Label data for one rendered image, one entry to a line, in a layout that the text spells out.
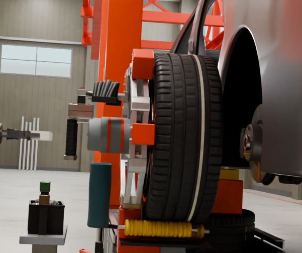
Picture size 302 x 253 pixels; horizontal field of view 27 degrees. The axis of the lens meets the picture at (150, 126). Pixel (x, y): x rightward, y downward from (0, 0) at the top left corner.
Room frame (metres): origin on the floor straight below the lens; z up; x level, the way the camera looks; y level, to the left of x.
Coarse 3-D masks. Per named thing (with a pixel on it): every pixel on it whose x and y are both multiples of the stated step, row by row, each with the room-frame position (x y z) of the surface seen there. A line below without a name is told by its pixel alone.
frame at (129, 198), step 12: (132, 84) 2.25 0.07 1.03; (144, 84) 2.25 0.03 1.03; (132, 96) 2.20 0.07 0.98; (144, 96) 2.21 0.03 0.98; (132, 108) 2.18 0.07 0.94; (144, 108) 2.18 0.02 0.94; (132, 120) 2.18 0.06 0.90; (144, 120) 2.18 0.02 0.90; (120, 156) 2.68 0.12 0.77; (132, 156) 2.18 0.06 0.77; (144, 156) 2.18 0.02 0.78; (120, 168) 2.68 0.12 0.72; (132, 168) 2.19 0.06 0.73; (144, 168) 2.19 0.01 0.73; (120, 180) 2.63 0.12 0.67; (132, 180) 2.60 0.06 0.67; (120, 192) 2.55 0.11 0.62; (132, 192) 2.55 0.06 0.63; (132, 204) 2.32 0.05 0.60
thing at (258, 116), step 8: (256, 112) 2.62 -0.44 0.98; (256, 120) 2.61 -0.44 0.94; (248, 128) 2.54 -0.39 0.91; (256, 128) 2.51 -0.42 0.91; (256, 136) 2.49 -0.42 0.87; (256, 144) 2.48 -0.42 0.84; (248, 152) 2.54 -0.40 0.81; (256, 152) 2.49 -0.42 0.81; (248, 160) 2.54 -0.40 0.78; (256, 160) 2.53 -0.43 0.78; (256, 168) 2.58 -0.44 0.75; (256, 176) 2.58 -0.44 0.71; (264, 176) 2.47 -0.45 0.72
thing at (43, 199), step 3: (39, 195) 2.41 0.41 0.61; (42, 195) 2.41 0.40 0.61; (45, 195) 2.41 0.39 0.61; (48, 195) 2.41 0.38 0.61; (39, 198) 2.40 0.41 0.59; (42, 198) 2.40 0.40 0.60; (45, 198) 2.41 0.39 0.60; (48, 198) 2.41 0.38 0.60; (39, 201) 2.40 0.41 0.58; (42, 201) 2.40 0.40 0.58; (45, 201) 2.41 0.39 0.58; (48, 201) 2.41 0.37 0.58; (39, 204) 2.41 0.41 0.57; (42, 204) 2.41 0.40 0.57; (45, 204) 2.41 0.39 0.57; (48, 204) 2.41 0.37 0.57
